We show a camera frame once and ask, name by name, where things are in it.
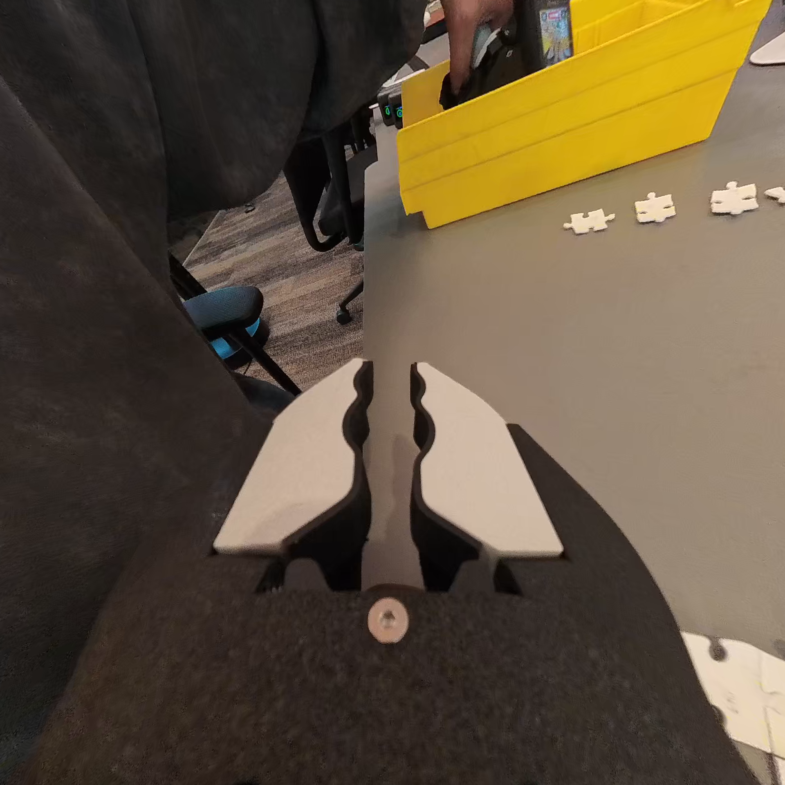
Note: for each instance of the person's left hand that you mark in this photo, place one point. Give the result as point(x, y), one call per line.
point(460, 24)

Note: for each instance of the dark office chair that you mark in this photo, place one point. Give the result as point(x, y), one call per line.
point(331, 208)

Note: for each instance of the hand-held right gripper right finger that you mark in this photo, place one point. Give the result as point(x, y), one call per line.
point(484, 484)

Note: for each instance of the black stand pole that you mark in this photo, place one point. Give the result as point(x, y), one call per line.
point(270, 368)

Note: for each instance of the yellow plastic bin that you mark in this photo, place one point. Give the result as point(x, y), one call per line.
point(552, 135)

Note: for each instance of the person's left forearm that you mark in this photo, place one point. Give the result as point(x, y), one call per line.
point(276, 73)

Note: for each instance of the blue round stand base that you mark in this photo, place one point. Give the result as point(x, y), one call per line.
point(221, 303)

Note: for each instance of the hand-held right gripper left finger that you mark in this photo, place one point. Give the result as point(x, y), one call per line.
point(294, 484)

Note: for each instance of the black device green lights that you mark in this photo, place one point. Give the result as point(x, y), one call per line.
point(389, 110)

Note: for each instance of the person's dark grey garment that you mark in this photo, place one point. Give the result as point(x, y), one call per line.
point(73, 368)

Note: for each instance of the white base clear stand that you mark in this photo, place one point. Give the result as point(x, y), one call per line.
point(773, 52)

